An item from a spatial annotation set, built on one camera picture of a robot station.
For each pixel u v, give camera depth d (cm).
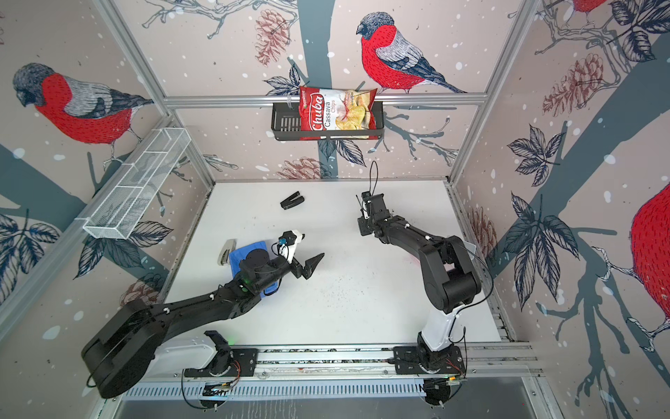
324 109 88
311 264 71
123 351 41
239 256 93
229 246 97
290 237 66
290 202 110
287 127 94
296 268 70
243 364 73
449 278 48
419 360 73
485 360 76
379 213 76
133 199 75
